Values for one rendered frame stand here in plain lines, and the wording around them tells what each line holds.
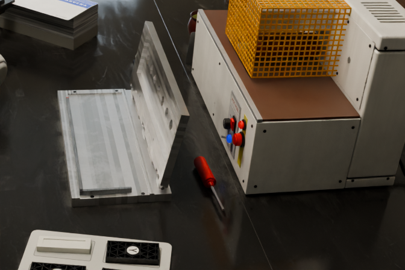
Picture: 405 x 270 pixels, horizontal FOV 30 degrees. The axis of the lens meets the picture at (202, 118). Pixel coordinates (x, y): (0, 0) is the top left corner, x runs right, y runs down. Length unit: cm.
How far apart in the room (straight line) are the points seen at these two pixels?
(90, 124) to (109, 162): 16
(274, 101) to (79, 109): 50
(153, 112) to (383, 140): 51
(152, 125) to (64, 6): 64
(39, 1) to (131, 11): 35
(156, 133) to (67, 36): 62
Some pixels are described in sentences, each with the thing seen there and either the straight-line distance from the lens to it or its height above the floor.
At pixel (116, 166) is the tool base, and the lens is 165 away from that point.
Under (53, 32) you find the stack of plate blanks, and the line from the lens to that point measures 219.
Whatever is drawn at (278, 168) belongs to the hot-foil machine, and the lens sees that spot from 161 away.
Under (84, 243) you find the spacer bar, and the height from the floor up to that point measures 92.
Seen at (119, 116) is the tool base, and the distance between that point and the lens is 183.
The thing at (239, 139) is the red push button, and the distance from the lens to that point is 161.
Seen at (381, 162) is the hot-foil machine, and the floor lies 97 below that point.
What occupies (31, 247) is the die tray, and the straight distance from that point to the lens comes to 147.
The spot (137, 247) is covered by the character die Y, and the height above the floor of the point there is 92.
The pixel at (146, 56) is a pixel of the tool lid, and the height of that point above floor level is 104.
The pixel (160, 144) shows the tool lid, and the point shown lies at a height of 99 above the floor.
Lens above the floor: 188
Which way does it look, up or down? 31 degrees down
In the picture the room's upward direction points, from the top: 7 degrees clockwise
